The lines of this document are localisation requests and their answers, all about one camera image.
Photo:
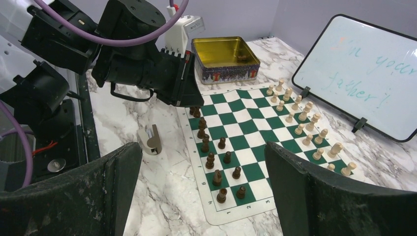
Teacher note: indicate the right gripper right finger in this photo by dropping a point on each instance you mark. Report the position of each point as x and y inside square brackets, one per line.
[314, 201]

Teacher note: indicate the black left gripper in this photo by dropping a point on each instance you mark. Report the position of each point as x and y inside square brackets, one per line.
[171, 78]

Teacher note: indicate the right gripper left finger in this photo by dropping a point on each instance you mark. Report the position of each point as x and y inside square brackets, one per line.
[91, 200]

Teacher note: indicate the dark chess piece twelfth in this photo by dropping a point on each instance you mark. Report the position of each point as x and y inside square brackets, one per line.
[222, 143]

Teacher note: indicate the dark pawn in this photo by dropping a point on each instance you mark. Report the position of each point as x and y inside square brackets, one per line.
[227, 157]

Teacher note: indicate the green white chess board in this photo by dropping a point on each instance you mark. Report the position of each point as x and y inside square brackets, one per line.
[240, 115]

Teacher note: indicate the light chess pieces row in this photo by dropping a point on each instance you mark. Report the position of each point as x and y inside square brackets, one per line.
[296, 129]

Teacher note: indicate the left gold tin box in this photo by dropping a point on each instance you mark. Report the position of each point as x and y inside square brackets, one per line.
[216, 60]

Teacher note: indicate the beige plastic clip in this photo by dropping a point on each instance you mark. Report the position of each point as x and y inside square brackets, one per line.
[150, 140]

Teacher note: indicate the small whiteboard on stand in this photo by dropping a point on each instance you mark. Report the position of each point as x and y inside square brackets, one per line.
[366, 71]

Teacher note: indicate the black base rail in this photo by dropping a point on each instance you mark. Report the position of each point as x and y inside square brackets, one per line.
[78, 147]

